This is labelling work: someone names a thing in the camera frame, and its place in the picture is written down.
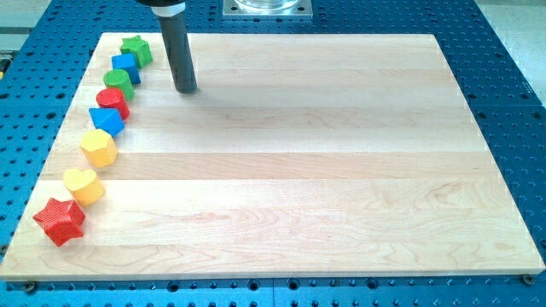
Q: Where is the black robot arm end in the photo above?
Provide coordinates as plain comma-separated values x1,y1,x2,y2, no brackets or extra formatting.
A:
136,0,186,17

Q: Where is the green star block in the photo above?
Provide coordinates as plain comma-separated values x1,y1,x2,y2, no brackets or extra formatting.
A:
119,35,153,68

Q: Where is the red star block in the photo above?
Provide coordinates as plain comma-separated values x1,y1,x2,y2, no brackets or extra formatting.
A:
32,198,85,246

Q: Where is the light wooden board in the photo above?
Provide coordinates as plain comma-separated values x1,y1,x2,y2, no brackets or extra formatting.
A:
1,32,545,281

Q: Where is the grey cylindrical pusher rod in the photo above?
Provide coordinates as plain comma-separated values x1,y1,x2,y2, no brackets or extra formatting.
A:
159,12,197,94

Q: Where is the blue triangle block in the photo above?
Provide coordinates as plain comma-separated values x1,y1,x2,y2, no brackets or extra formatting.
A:
89,108,125,137

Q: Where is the blue cube block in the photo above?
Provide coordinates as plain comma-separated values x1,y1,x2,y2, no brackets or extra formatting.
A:
111,53,141,84

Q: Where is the green cylinder block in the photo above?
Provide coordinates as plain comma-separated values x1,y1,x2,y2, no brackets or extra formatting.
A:
102,69,135,101

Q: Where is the red cylinder block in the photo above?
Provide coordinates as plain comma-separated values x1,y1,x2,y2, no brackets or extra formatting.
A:
96,88,130,120

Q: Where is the yellow hexagon block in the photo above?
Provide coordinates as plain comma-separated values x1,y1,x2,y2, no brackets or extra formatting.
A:
79,129,118,167

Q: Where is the yellow heart block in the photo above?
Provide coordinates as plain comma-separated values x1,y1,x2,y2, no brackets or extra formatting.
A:
62,169,105,206

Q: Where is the blue perforated metal table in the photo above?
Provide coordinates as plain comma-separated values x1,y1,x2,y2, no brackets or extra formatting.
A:
1,0,545,306

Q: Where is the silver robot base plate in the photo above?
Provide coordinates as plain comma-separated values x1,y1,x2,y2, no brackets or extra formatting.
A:
222,0,313,20

